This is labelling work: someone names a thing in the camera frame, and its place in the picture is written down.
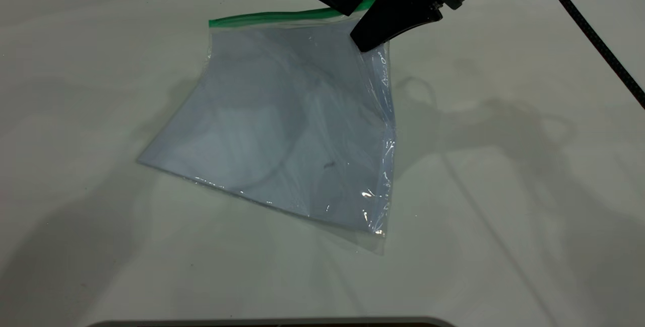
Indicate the clear zip bag green zipper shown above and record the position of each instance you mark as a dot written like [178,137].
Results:
[282,115]

